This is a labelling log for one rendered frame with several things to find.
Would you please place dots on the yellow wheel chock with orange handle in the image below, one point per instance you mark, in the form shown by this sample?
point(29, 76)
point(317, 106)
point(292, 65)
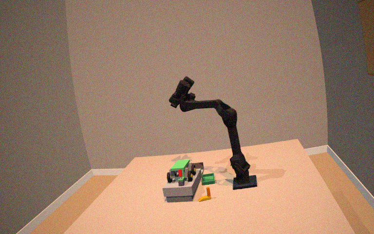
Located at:
point(207, 197)

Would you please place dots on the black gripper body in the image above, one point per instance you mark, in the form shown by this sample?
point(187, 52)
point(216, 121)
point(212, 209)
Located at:
point(187, 79)

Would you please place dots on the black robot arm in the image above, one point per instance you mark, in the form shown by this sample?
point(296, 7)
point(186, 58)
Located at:
point(229, 116)

